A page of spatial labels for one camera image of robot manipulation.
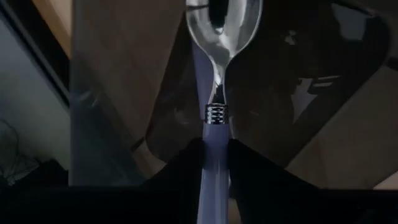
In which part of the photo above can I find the dark smoked plastic bin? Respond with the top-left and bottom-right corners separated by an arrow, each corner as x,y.
68,0 -> 392,187

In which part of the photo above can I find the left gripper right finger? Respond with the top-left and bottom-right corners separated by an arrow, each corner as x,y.
228,139 -> 315,224

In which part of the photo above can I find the black aluminium table frame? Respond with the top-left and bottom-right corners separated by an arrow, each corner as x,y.
0,0 -> 71,106

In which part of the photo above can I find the silver spoon lavender handle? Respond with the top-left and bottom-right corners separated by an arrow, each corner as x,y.
185,0 -> 264,224

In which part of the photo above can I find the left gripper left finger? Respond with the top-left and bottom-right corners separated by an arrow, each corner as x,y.
149,139 -> 206,224

